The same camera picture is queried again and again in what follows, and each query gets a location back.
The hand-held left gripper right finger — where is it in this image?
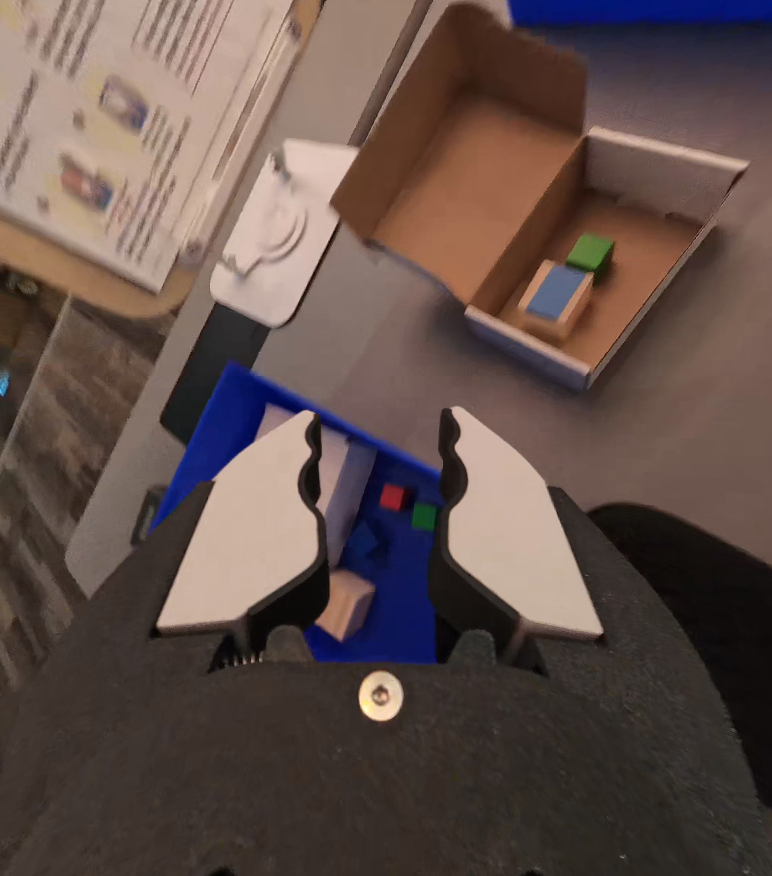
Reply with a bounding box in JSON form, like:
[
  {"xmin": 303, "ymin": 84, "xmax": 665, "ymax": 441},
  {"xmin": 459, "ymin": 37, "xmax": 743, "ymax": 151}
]
[{"xmin": 429, "ymin": 405, "xmax": 606, "ymax": 663}]

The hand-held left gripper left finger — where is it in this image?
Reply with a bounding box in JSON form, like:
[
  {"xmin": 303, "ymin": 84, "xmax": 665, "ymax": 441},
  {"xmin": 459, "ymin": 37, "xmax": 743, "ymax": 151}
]
[{"xmin": 153, "ymin": 409, "xmax": 332, "ymax": 641}]

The dark blue wooden cube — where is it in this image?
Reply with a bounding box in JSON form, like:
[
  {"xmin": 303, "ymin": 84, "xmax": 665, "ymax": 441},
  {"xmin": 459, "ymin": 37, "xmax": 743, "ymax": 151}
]
[{"xmin": 341, "ymin": 520, "xmax": 390, "ymax": 569}]

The plain wooden cube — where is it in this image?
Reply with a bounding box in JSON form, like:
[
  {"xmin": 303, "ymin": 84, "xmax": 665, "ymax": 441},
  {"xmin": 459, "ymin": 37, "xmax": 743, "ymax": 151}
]
[{"xmin": 314, "ymin": 571, "xmax": 376, "ymax": 644}]

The blue plastic bin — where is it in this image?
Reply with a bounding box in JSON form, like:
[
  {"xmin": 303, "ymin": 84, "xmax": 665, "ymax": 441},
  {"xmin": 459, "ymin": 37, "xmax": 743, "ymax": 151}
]
[
  {"xmin": 508, "ymin": 0, "xmax": 772, "ymax": 30},
  {"xmin": 150, "ymin": 363, "xmax": 445, "ymax": 666}
]

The blue-faced wooden cube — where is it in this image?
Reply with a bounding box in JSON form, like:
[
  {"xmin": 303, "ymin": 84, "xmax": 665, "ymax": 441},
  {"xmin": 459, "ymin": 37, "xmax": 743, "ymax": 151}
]
[{"xmin": 517, "ymin": 259, "xmax": 595, "ymax": 343}]

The white cardboard mailer box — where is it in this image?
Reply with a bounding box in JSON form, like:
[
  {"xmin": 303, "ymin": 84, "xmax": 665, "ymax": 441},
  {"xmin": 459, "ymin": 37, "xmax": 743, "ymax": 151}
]
[
  {"xmin": 256, "ymin": 404, "xmax": 380, "ymax": 569},
  {"xmin": 330, "ymin": 0, "xmax": 751, "ymax": 392}
]

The black mat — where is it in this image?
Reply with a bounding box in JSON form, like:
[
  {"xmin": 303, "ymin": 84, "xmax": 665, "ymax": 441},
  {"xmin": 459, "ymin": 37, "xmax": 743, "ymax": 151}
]
[{"xmin": 587, "ymin": 503, "xmax": 772, "ymax": 815}]

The printed instruction sheet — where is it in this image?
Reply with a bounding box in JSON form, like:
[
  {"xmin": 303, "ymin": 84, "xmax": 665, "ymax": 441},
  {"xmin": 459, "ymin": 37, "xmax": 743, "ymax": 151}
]
[{"xmin": 0, "ymin": 0, "xmax": 298, "ymax": 292}]

